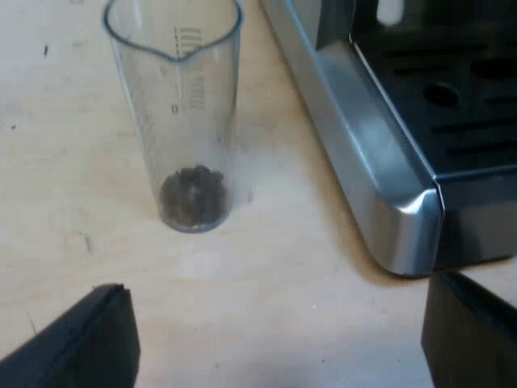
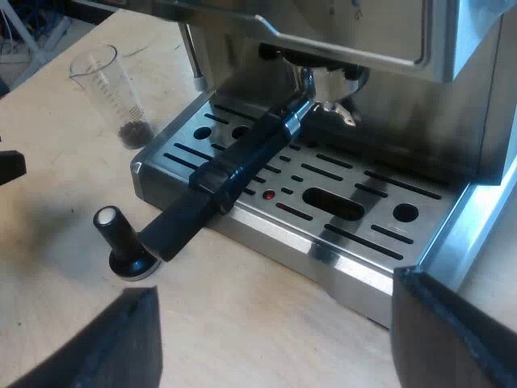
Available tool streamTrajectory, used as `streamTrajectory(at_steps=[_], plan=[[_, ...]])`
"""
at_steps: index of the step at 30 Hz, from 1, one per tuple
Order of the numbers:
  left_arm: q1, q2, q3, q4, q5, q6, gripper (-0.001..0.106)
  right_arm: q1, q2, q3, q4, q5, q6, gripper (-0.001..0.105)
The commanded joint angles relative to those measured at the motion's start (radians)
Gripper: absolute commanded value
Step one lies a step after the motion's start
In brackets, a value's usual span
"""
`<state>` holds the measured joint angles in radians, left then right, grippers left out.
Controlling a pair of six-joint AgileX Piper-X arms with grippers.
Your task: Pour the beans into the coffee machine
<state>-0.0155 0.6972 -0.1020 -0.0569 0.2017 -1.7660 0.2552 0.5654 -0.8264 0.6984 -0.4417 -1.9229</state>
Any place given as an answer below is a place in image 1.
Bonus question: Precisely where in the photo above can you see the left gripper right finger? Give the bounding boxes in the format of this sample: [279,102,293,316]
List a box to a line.
[420,271,517,388]

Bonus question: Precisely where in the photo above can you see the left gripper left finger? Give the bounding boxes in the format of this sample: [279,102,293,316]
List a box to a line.
[0,284,142,388]

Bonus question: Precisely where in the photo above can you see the steel espresso machine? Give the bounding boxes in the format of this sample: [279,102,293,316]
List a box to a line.
[261,0,517,280]

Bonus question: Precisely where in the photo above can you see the clear measuring glass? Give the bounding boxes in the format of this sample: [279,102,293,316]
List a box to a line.
[101,0,245,237]

